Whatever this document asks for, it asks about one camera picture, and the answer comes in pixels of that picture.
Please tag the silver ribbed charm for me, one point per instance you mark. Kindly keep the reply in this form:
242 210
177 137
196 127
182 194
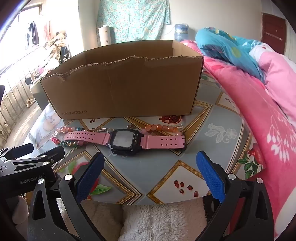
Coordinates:
103 130
180 126

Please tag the blue patterned quilt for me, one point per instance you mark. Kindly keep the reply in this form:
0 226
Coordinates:
222 48

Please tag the brown cardboard box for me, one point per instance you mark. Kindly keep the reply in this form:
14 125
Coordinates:
127 88

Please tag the pink hanging garment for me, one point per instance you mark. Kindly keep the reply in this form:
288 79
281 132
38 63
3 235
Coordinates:
47 31

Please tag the pair of beige shoes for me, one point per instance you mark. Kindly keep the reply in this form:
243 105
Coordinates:
29 102

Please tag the pile of clothes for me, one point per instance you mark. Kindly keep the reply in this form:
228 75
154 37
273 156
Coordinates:
57 48

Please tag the white fleece garment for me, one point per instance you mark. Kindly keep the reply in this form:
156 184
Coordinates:
150 222

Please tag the white cylinder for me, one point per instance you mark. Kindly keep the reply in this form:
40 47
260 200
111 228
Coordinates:
104 36

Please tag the teal floral curtain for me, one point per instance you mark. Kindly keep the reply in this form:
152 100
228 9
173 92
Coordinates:
131 20

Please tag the grey cabinet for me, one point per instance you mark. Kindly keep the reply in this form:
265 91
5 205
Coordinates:
38 92

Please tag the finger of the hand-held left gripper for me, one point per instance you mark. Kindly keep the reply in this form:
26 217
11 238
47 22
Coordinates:
54 154
20 150

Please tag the brown door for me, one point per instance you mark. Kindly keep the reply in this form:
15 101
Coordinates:
274 32

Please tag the blue water jug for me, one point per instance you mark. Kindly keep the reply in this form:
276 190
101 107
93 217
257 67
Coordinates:
181 32

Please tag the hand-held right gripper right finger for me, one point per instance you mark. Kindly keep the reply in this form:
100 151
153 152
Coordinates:
211 178

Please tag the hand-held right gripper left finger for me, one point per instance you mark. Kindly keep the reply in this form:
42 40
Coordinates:
90 176

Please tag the dark hanging jacket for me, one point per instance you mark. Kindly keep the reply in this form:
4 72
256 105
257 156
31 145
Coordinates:
33 32

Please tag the pink floral blanket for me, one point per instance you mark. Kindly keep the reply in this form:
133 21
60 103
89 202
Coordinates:
266 111

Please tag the balcony railing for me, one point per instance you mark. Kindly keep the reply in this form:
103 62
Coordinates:
11 104

